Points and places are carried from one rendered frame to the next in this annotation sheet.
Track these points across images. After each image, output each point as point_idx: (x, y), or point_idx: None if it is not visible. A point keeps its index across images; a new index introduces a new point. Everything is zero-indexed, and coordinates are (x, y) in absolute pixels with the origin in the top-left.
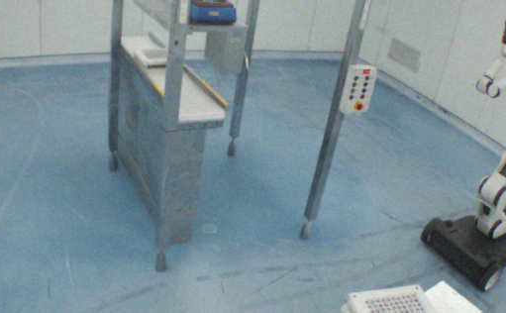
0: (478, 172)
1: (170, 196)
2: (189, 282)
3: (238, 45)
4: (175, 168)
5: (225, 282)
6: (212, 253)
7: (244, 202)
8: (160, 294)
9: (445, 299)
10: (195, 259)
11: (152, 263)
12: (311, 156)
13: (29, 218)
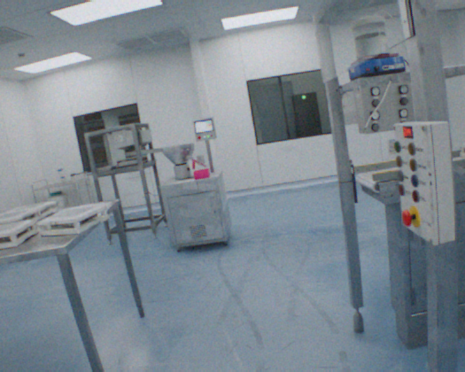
0: None
1: (347, 250)
2: (337, 346)
3: (360, 101)
4: (390, 244)
5: (334, 370)
6: (385, 365)
7: None
8: (323, 329)
9: (57, 243)
10: (374, 352)
11: (365, 326)
12: None
13: None
